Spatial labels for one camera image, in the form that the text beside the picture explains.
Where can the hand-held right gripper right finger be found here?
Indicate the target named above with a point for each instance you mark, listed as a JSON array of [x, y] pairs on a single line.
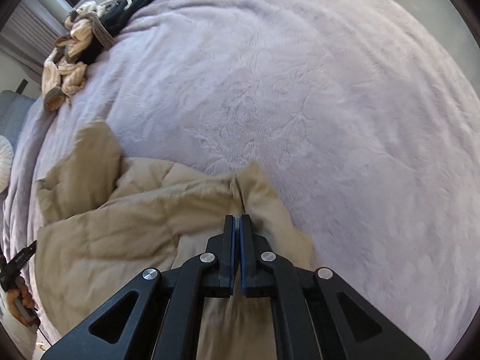
[[247, 258]]

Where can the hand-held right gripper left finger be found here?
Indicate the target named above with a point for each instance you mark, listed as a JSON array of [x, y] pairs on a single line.
[[229, 255]]

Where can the beige puffer jacket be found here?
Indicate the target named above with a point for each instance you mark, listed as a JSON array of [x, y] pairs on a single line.
[[131, 225]]

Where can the dark clothes pile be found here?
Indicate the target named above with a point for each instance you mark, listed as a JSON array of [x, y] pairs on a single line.
[[120, 15]]

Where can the person's left hand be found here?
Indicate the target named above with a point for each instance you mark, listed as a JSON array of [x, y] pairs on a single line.
[[18, 300]]

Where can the round white pleated pillow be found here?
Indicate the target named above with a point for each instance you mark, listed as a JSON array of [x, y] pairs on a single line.
[[4, 165]]

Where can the grey quilted headboard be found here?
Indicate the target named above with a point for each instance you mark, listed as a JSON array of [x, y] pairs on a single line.
[[13, 112]]

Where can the lavender embossed blanket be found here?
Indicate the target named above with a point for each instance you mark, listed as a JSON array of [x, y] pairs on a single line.
[[300, 101]]

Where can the cream striped robe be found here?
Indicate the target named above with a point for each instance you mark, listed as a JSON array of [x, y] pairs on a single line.
[[71, 71]]

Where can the grey curtain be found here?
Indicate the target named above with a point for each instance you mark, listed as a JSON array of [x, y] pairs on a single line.
[[33, 30]]

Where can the black wall switch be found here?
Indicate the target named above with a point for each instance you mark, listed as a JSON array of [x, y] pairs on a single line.
[[21, 86]]

